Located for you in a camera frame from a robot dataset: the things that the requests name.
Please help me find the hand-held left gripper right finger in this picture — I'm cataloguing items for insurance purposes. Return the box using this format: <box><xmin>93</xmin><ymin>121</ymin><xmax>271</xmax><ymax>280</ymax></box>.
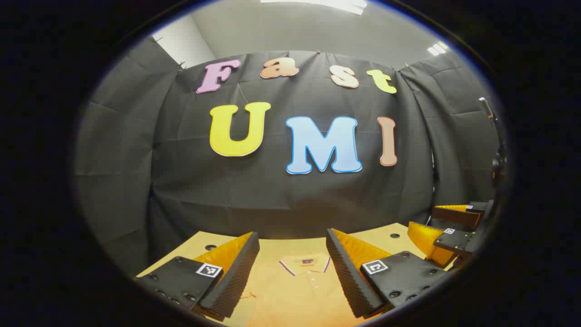
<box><xmin>325</xmin><ymin>228</ymin><xmax>450</xmax><ymax>319</ymax></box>

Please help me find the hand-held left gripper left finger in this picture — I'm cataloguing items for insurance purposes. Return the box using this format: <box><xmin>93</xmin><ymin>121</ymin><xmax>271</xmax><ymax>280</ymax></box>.
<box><xmin>136</xmin><ymin>232</ymin><xmax>261</xmax><ymax>322</ymax></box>

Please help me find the orange T-shirt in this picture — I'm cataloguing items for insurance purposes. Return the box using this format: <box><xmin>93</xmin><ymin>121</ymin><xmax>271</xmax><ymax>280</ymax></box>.
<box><xmin>225</xmin><ymin>253</ymin><xmax>366</xmax><ymax>327</ymax></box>

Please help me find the black backdrop cloth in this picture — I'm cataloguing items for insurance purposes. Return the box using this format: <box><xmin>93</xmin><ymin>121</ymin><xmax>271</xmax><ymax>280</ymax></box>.
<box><xmin>75</xmin><ymin>36</ymin><xmax>504</xmax><ymax>277</ymax></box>

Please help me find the long ceiling light panel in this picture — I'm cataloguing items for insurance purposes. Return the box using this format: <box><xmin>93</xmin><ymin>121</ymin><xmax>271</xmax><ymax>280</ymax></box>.
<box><xmin>261</xmin><ymin>0</ymin><xmax>368</xmax><ymax>15</ymax></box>

